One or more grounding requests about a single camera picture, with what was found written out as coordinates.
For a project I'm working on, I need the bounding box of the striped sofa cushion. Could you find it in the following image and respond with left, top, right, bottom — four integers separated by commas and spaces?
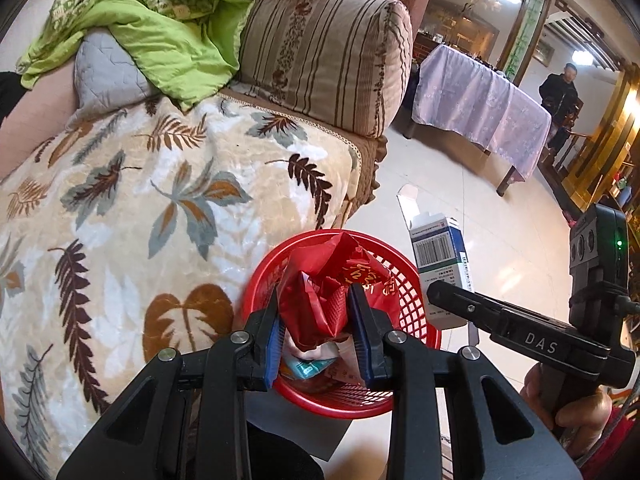
227, 0, 413, 138

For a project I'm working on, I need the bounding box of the green wall hanging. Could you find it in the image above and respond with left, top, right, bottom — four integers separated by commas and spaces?
502, 0, 546, 83

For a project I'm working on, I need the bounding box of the red wrapper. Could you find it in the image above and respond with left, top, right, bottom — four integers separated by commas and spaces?
277, 230, 398, 351

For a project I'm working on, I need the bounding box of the grey quilted pillow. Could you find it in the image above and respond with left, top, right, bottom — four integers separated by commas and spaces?
65, 27, 161, 128

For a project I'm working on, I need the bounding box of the wooden table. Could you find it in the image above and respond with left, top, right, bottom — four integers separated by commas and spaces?
400, 117, 523, 197

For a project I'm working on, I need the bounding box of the lilac tablecloth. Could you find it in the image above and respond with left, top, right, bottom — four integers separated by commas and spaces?
411, 44, 553, 181

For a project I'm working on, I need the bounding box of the person's right hand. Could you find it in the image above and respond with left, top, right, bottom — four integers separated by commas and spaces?
519, 362, 613, 443

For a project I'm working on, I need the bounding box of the person's dark trouser leg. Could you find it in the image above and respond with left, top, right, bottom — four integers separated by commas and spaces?
245, 422, 326, 480

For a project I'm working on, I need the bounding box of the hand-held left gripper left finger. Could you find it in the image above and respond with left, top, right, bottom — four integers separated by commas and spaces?
55, 285, 287, 480

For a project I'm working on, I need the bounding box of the leaf print blanket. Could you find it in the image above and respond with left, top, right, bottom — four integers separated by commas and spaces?
0, 95, 361, 480

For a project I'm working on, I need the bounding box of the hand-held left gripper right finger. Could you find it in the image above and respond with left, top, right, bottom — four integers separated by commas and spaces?
347, 284, 571, 480

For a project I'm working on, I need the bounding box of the red plastic basket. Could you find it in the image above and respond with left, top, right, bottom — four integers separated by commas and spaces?
240, 229, 442, 421

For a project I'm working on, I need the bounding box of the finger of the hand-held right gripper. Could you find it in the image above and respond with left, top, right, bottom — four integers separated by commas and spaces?
426, 279, 506, 341

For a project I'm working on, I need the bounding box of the blue and white medicine box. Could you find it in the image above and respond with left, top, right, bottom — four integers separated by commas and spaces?
396, 184, 477, 331

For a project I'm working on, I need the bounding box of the light blue tissue packet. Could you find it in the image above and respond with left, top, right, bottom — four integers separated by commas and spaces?
282, 352, 341, 383

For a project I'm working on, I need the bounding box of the green quilt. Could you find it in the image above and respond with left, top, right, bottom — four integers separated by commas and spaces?
17, 0, 256, 111

